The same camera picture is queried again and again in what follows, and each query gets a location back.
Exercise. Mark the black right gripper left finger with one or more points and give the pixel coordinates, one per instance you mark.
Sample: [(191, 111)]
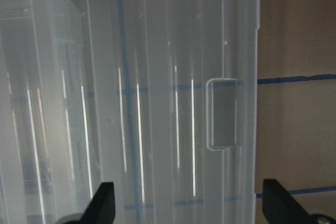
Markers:
[(101, 208)]

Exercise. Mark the translucent plastic box lid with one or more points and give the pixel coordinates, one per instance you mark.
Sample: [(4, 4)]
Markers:
[(156, 96)]

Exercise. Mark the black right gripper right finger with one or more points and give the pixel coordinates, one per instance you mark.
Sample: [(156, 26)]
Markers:
[(279, 206)]

